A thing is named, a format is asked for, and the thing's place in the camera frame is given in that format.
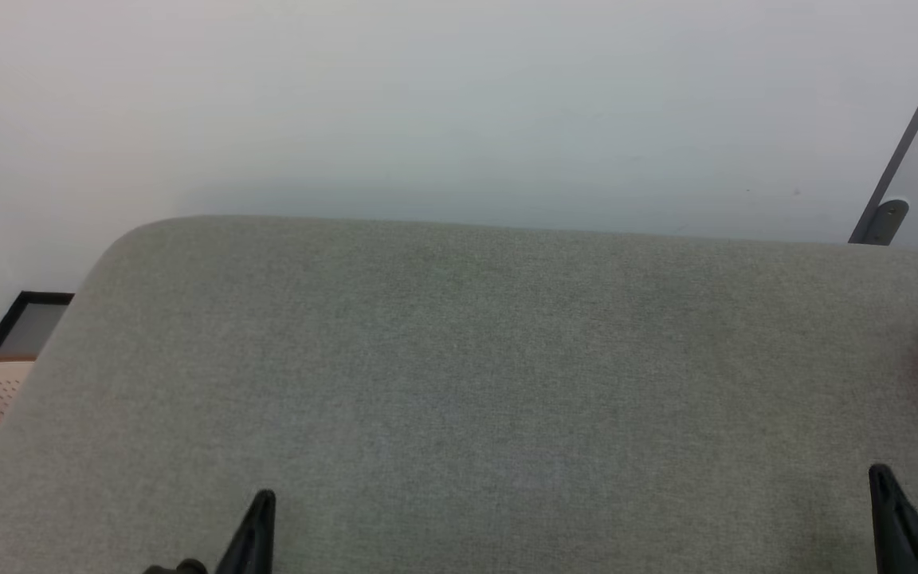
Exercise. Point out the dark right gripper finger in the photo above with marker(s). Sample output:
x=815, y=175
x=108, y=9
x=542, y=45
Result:
x=901, y=542

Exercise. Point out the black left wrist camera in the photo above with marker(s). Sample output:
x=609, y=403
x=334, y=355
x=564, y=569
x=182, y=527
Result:
x=180, y=568

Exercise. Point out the black framed flat panel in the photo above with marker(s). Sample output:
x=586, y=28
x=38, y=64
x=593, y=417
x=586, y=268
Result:
x=25, y=327

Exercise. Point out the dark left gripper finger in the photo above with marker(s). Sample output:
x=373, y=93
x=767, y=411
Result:
x=256, y=542

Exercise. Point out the grey metal panel foot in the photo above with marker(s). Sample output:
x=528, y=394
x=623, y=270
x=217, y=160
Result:
x=888, y=219

